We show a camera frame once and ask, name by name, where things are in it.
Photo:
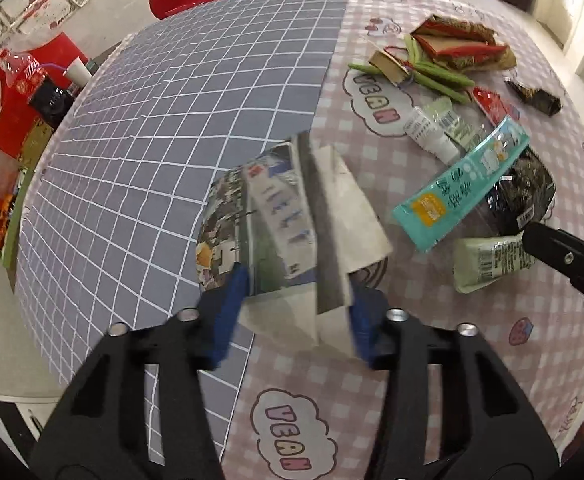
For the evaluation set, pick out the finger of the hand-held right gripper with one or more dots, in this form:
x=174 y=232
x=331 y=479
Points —
x=567 y=257

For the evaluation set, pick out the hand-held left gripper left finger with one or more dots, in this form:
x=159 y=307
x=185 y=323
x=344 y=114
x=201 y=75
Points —
x=226 y=310

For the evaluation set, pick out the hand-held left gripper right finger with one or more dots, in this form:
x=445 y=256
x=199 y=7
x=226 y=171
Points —
x=367 y=330

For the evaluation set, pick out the green white snack packet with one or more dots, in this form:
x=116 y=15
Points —
x=487 y=260

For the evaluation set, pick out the black seaweed packet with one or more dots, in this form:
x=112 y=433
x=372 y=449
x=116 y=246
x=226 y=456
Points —
x=522 y=190

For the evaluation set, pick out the printed paper box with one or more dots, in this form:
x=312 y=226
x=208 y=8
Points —
x=282 y=220

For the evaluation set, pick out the teal snack wrapper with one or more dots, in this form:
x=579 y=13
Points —
x=462 y=185

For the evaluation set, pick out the small black wrapper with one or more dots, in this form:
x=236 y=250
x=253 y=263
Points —
x=537 y=97

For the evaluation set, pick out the small red packet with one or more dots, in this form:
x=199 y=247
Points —
x=492 y=102

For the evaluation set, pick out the white squeeze tube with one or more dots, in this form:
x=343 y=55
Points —
x=429 y=130

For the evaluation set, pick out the golden brown snack wrapper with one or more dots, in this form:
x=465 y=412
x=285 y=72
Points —
x=492 y=62

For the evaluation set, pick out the red brown snack wrapper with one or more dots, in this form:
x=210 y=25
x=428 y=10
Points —
x=452 y=42

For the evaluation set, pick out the brown cardboard block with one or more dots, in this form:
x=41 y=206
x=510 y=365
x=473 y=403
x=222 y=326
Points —
x=389 y=65

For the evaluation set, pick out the pink checked cartoon tablecloth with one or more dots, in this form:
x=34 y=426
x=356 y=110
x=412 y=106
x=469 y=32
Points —
x=447 y=360

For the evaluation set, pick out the grey grid tablecloth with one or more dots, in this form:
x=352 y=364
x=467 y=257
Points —
x=171 y=110

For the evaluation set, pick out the green board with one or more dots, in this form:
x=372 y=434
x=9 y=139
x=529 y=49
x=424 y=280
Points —
x=16 y=220

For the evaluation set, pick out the gold box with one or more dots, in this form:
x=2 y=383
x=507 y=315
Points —
x=36 y=145

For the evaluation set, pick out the cola bottle with red label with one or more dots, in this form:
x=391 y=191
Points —
x=46 y=100

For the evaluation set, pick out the white paper cup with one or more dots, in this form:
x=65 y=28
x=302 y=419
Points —
x=79 y=71

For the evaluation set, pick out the purple straw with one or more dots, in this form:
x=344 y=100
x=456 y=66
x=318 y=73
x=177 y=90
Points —
x=54 y=66

